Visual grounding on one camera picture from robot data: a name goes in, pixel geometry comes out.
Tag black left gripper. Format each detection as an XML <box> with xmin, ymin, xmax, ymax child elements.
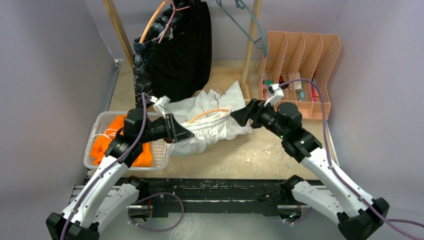
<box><xmin>138</xmin><ymin>113</ymin><xmax>194</xmax><ymax>144</ymax></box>

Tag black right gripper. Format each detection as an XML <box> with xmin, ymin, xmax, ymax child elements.
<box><xmin>231</xmin><ymin>98</ymin><xmax>288</xmax><ymax>139</ymax></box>

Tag white plastic basket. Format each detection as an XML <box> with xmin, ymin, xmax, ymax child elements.
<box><xmin>83</xmin><ymin>111</ymin><xmax>169</xmax><ymax>171</ymax></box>

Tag orange hanger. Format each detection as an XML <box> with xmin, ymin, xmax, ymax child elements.
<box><xmin>139</xmin><ymin>0</ymin><xmax>170</xmax><ymax>43</ymax></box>
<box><xmin>186</xmin><ymin>88</ymin><xmax>234</xmax><ymax>124</ymax></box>

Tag white shorts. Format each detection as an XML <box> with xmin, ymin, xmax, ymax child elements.
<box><xmin>166</xmin><ymin>81</ymin><xmax>253</xmax><ymax>157</ymax></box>

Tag pink plastic file organizer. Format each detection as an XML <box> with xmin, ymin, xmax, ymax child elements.
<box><xmin>257</xmin><ymin>31</ymin><xmax>342</xmax><ymax>121</ymax></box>

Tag grey-blue plastic hanger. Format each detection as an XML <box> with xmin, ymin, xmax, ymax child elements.
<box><xmin>215</xmin><ymin>0</ymin><xmax>269</xmax><ymax>59</ymax></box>

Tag orange shorts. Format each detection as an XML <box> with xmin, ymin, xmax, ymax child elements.
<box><xmin>89</xmin><ymin>115</ymin><xmax>153</xmax><ymax>167</ymax></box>

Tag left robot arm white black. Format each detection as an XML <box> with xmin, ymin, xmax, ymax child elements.
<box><xmin>46</xmin><ymin>108</ymin><xmax>195</xmax><ymax>240</ymax></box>

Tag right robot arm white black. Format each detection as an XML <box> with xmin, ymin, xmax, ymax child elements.
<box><xmin>230</xmin><ymin>99</ymin><xmax>390</xmax><ymax>240</ymax></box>

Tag black shorts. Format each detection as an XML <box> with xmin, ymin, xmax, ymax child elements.
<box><xmin>145</xmin><ymin>0</ymin><xmax>212</xmax><ymax>102</ymax></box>

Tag dark camouflage shorts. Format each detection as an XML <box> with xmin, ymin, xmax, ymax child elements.
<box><xmin>133</xmin><ymin>6</ymin><xmax>173</xmax><ymax>108</ymax></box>

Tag pink thin hanger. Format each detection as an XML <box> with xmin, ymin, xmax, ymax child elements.
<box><xmin>158</xmin><ymin>0</ymin><xmax>191</xmax><ymax>44</ymax></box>

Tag green small item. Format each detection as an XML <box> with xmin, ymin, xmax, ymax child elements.
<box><xmin>263</xmin><ymin>79</ymin><xmax>273</xmax><ymax>87</ymax></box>

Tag wooden clothes rack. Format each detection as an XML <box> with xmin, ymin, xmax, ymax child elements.
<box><xmin>90</xmin><ymin>0</ymin><xmax>262</xmax><ymax>98</ymax></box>

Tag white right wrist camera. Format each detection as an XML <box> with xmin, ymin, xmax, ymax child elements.
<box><xmin>264</xmin><ymin>83</ymin><xmax>284</xmax><ymax>107</ymax></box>

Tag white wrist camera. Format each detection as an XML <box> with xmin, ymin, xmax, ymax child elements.
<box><xmin>264</xmin><ymin>83</ymin><xmax>284</xmax><ymax>107</ymax></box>
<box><xmin>150</xmin><ymin>95</ymin><xmax>170</xmax><ymax>118</ymax></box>

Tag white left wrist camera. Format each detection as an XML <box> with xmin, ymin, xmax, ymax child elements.
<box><xmin>150</xmin><ymin>95</ymin><xmax>170</xmax><ymax>118</ymax></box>

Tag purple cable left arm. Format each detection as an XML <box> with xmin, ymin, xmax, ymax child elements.
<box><xmin>59</xmin><ymin>92</ymin><xmax>153</xmax><ymax>240</ymax></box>

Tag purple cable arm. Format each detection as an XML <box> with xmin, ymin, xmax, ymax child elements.
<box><xmin>279</xmin><ymin>78</ymin><xmax>424</xmax><ymax>240</ymax></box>
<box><xmin>59</xmin><ymin>92</ymin><xmax>153</xmax><ymax>240</ymax></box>

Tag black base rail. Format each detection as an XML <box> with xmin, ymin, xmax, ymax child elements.
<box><xmin>125</xmin><ymin>176</ymin><xmax>298</xmax><ymax>217</ymax></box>

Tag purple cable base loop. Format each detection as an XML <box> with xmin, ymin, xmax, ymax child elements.
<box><xmin>127</xmin><ymin>192</ymin><xmax>185</xmax><ymax>233</ymax></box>

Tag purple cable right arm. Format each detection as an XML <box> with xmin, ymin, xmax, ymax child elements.
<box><xmin>279</xmin><ymin>78</ymin><xmax>424</xmax><ymax>240</ymax></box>

